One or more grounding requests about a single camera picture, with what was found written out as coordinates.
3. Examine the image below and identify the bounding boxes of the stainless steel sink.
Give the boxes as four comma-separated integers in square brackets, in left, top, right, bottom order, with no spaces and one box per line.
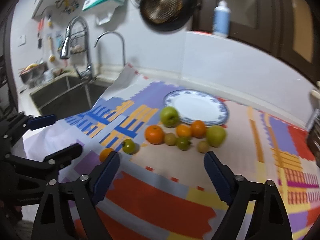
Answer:
[31,75,111,119]

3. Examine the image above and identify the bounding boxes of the yellow-green apple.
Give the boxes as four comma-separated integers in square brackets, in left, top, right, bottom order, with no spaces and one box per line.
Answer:
[206,126,227,147]

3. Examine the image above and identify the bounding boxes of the blue white soap dispenser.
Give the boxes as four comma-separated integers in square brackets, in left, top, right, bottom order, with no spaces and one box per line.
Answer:
[213,0,231,38]

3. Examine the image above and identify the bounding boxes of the wire sponge basket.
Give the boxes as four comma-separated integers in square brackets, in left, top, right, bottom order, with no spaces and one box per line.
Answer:
[70,34,86,55]

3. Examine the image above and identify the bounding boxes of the metal hanging colander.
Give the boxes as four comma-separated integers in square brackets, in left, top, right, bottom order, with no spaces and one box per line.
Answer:
[140,0,182,25]

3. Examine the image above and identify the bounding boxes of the green apple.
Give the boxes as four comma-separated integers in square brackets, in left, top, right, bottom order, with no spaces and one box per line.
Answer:
[160,106,180,128]

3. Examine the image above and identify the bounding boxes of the small orange kumquat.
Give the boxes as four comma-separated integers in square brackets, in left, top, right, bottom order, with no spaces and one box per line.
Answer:
[99,148,114,163]

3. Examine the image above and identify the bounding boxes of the medium orange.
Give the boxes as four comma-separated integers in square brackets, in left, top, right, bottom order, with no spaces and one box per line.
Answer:
[190,120,207,138]

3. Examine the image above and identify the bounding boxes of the small orange mandarin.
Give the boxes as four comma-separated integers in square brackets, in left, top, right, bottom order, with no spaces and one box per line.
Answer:
[176,124,192,139]

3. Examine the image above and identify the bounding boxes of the yellowish small fruit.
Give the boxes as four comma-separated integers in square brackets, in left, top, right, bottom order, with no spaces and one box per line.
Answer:
[197,140,210,154]

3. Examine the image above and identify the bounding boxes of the thin gooseneck faucet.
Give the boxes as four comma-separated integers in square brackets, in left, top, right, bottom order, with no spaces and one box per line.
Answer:
[94,31,126,66]

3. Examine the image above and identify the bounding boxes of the small green tomato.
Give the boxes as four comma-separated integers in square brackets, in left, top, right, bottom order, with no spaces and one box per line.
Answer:
[121,139,136,154]

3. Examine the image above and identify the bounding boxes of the colourful patterned table mat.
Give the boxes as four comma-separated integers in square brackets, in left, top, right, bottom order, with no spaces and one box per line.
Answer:
[14,65,319,239]

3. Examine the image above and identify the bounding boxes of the blue white porcelain plate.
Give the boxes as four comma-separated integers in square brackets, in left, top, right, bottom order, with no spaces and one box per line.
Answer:
[163,89,229,127]

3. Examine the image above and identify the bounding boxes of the brown-green small fruit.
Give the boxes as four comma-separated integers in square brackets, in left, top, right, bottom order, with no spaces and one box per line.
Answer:
[164,133,177,146]

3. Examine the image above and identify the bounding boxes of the dark wooden window frame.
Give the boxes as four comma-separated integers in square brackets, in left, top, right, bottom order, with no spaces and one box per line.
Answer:
[191,0,319,82]

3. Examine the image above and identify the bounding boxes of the black hanging frying pan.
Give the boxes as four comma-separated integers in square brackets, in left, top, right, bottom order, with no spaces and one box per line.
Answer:
[140,0,195,31]

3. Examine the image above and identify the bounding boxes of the large orange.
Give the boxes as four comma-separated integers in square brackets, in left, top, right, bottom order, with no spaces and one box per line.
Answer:
[144,125,165,145]

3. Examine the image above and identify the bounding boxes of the chrome pull-down faucet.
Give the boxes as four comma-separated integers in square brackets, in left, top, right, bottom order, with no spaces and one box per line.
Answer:
[60,16,94,81]

